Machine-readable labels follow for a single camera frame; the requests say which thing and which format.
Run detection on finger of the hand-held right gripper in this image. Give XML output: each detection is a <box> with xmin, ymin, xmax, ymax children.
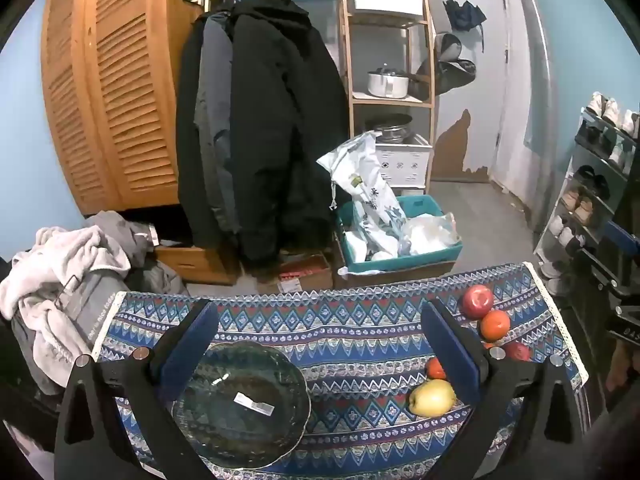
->
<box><xmin>600</xmin><ymin>220</ymin><xmax>640</xmax><ymax>273</ymax></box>

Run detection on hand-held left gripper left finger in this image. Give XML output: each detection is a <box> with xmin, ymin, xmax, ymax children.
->
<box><xmin>54</xmin><ymin>299</ymin><xmax>221</xmax><ymax>480</ymax></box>

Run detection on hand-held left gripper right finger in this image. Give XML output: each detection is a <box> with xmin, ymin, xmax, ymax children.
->
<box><xmin>421</xmin><ymin>299</ymin><xmax>588</xmax><ymax>480</ymax></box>

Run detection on yellow apple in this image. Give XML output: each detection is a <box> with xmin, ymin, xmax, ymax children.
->
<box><xmin>409</xmin><ymin>379</ymin><xmax>457</xmax><ymax>417</ymax></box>

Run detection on red apple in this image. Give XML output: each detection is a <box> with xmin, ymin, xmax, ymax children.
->
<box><xmin>501</xmin><ymin>341</ymin><xmax>533</xmax><ymax>362</ymax></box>
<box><xmin>461</xmin><ymin>285</ymin><xmax>494</xmax><ymax>319</ymax></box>

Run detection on dark green glass bowl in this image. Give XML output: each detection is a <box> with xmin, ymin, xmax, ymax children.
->
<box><xmin>171</xmin><ymin>341</ymin><xmax>312</xmax><ymax>470</ymax></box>

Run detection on person's right forearm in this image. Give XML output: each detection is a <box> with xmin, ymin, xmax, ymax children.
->
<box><xmin>592</xmin><ymin>342</ymin><xmax>640</xmax><ymax>461</ymax></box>

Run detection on assorted shoes group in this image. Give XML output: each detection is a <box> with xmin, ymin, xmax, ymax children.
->
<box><xmin>542</xmin><ymin>92</ymin><xmax>640</xmax><ymax>281</ymax></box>

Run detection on large orange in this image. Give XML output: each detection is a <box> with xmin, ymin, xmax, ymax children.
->
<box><xmin>480</xmin><ymin>310</ymin><xmax>512</xmax><ymax>342</ymax></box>

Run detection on wooden drawer box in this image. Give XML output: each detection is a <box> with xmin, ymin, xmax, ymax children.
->
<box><xmin>150</xmin><ymin>244</ymin><xmax>242</xmax><ymax>287</ymax></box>

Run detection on grey shoe rack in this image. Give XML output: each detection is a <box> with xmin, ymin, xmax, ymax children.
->
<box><xmin>532</xmin><ymin>105</ymin><xmax>640</xmax><ymax>291</ymax></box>

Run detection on teal storage box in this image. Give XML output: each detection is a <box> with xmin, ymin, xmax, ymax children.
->
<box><xmin>336</xmin><ymin>195</ymin><xmax>463</xmax><ymax>275</ymax></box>

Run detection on blue patterned tablecloth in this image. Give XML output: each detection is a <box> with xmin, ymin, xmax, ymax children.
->
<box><xmin>91</xmin><ymin>261</ymin><xmax>590</xmax><ymax>480</ymax></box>

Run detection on clear plastic bag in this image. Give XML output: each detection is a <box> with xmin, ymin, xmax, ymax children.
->
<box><xmin>397</xmin><ymin>212</ymin><xmax>461</xmax><ymax>256</ymax></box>

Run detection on small cardboard box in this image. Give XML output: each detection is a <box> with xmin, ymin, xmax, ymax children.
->
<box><xmin>277</xmin><ymin>252</ymin><xmax>334</xmax><ymax>293</ymax></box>

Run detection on grey clothing pile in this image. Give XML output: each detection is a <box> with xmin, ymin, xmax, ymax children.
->
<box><xmin>10</xmin><ymin>210</ymin><xmax>191</xmax><ymax>396</ymax></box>

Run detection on white fleece garment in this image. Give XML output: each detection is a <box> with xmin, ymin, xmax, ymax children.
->
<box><xmin>0</xmin><ymin>225</ymin><xmax>132</xmax><ymax>376</ymax></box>

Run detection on white door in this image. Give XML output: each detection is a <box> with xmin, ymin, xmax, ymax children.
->
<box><xmin>487</xmin><ymin>0</ymin><xmax>540</xmax><ymax>201</ymax></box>

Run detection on white plastic basket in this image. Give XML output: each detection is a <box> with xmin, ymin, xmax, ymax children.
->
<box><xmin>375</xmin><ymin>135</ymin><xmax>433</xmax><ymax>188</ymax></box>

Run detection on white printed rice bag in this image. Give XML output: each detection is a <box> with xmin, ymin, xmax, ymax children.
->
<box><xmin>316</xmin><ymin>130</ymin><xmax>416</xmax><ymax>256</ymax></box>

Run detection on black jacket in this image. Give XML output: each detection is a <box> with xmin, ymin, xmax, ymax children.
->
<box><xmin>175</xmin><ymin>15</ymin><xmax>207</xmax><ymax>250</ymax></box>

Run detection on long black coat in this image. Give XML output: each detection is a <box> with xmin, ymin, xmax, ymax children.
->
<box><xmin>227</xmin><ymin>0</ymin><xmax>351</xmax><ymax>271</ymax></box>

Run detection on steel pan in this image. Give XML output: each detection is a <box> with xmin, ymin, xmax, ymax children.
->
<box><xmin>365</xmin><ymin>114</ymin><xmax>415</xmax><ymax>143</ymax></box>

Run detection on dark hanging bag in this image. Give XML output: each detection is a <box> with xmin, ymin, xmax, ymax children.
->
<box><xmin>415</xmin><ymin>32</ymin><xmax>476</xmax><ymax>98</ymax></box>

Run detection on grey jacket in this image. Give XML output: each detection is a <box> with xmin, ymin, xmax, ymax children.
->
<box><xmin>192</xmin><ymin>12</ymin><xmax>236</xmax><ymax>241</ymax></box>

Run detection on wooden louvered wardrobe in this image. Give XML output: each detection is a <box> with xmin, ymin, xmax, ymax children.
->
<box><xmin>40</xmin><ymin>0</ymin><xmax>206</xmax><ymax>216</ymax></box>

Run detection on dark folded umbrella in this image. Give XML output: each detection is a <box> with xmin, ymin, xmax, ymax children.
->
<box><xmin>442</xmin><ymin>0</ymin><xmax>488</xmax><ymax>53</ymax></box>

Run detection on steel pot with lid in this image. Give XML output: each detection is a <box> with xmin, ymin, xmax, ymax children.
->
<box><xmin>367</xmin><ymin>65</ymin><xmax>431</xmax><ymax>98</ymax></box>

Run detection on wooden shelf unit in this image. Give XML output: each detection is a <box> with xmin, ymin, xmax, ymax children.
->
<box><xmin>337</xmin><ymin>0</ymin><xmax>436</xmax><ymax>196</ymax></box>

